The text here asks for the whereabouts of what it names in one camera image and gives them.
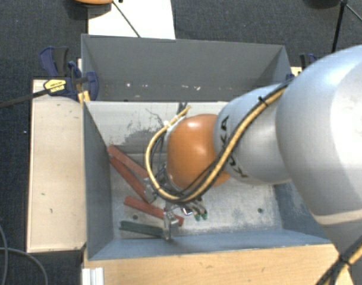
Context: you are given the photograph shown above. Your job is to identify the pale wood board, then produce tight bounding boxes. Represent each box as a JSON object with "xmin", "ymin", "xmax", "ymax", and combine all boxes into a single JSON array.
[{"xmin": 26, "ymin": 78, "xmax": 88, "ymax": 254}]

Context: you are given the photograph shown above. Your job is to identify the grey metal bin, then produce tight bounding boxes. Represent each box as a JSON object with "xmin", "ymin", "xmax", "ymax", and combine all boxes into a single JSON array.
[{"xmin": 80, "ymin": 33, "xmax": 333, "ymax": 261}]

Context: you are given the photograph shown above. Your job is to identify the red-brown flat block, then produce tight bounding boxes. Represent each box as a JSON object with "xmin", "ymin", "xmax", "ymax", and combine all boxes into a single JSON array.
[
  {"xmin": 124, "ymin": 195, "xmax": 185, "ymax": 226},
  {"xmin": 109, "ymin": 157, "xmax": 154, "ymax": 204},
  {"xmin": 106, "ymin": 144, "xmax": 149, "ymax": 179}
]

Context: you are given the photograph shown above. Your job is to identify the dark green flat block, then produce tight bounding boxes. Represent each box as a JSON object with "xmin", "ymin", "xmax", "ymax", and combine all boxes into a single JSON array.
[{"xmin": 118, "ymin": 220, "xmax": 167, "ymax": 239}]

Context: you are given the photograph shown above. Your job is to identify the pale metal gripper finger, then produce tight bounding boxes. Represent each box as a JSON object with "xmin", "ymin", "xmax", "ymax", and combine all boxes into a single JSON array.
[
  {"xmin": 163, "ymin": 210, "xmax": 180, "ymax": 242},
  {"xmin": 143, "ymin": 185, "xmax": 157, "ymax": 204}
]

